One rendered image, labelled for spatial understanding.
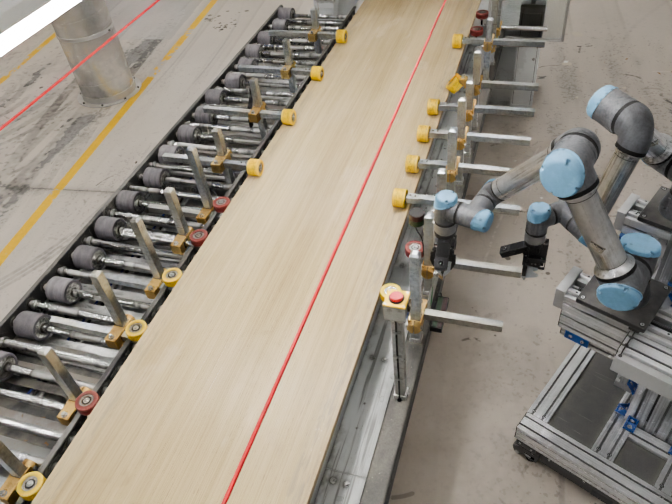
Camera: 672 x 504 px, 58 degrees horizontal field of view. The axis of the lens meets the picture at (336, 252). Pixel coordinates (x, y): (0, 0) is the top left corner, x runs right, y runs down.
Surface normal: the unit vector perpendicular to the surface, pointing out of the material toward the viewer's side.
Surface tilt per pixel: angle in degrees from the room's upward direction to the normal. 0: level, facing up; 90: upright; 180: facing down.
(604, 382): 0
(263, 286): 0
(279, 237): 0
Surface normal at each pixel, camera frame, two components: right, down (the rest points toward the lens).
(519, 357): -0.10, -0.72
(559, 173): -0.62, 0.50
